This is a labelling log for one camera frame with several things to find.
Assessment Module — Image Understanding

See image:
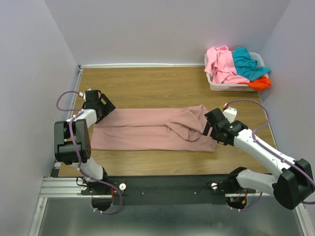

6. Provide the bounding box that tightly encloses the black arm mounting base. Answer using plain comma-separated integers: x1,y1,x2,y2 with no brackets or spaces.
76,175,255,212

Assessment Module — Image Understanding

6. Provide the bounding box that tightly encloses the bright pink shirt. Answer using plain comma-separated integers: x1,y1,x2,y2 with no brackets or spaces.
204,46,250,84

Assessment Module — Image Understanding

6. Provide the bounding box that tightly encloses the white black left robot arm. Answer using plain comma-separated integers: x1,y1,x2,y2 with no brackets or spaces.
54,89,116,194

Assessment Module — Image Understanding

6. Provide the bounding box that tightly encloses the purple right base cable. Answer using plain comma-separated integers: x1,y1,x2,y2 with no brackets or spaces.
230,191,263,212

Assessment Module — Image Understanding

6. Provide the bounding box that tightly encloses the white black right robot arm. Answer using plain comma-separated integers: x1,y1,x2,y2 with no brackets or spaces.
203,108,315,210

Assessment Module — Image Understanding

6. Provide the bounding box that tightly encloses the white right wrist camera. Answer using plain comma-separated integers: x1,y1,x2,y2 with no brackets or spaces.
222,104,237,123

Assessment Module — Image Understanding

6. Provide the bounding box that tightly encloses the dusty pink graphic t-shirt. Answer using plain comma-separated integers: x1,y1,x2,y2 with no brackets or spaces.
91,105,216,152

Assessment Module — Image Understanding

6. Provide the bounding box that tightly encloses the teal shirt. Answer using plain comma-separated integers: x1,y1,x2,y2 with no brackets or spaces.
232,47,271,82

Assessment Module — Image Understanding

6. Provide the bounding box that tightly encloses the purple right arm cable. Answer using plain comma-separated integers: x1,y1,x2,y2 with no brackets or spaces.
225,99,315,205

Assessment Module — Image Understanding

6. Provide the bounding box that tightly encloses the orange shirt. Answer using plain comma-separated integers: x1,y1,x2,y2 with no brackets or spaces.
246,75,272,92

